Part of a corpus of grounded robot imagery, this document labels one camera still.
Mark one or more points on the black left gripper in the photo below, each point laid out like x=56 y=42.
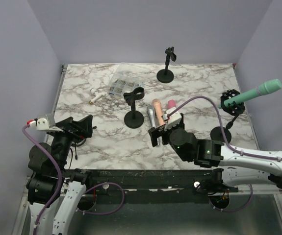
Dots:
x=84 y=127

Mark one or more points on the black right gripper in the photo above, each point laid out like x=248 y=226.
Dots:
x=154 y=131

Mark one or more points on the silver condenser microphone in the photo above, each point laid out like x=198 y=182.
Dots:
x=151 y=115

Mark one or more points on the black desk mic stand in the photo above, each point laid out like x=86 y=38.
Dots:
x=165 y=75
x=134 y=119

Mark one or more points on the beige microphone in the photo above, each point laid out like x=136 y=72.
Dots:
x=158 y=110

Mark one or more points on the pink microphone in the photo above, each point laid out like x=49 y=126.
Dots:
x=171 y=105

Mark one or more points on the teal microphone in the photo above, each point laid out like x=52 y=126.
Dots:
x=265 y=88

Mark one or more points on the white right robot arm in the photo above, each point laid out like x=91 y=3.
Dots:
x=251 y=166

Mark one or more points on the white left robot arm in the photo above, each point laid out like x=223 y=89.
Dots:
x=54 y=192

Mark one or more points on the small white cylinder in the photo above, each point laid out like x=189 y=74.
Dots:
x=97 y=94

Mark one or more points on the clear plastic parts box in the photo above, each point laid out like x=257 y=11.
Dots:
x=126 y=78

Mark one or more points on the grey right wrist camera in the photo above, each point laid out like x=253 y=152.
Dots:
x=171 y=118

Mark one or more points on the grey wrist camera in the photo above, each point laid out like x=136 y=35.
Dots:
x=171 y=118
x=45 y=123

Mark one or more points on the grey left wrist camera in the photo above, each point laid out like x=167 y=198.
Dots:
x=45 y=123

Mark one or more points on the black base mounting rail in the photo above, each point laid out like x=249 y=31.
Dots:
x=150 y=186

